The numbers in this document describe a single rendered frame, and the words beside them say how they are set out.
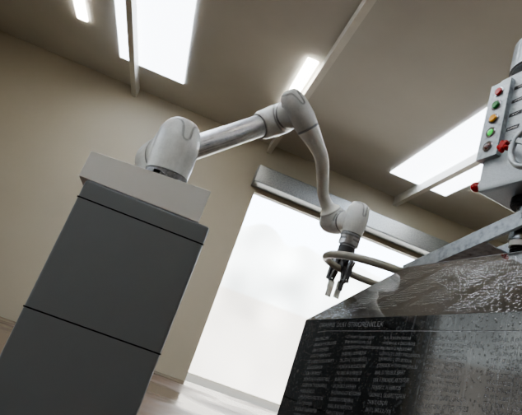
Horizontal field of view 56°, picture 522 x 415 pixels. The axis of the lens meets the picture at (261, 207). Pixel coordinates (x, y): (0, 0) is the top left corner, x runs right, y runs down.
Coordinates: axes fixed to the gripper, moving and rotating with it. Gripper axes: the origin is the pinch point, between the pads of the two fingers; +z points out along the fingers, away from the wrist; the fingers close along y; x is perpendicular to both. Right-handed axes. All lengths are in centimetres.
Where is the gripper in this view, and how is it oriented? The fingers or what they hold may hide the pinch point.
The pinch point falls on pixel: (333, 290)
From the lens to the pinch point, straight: 217.7
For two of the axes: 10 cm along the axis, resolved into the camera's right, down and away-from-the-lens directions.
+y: 5.7, 0.1, -8.2
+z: -3.4, 9.1, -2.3
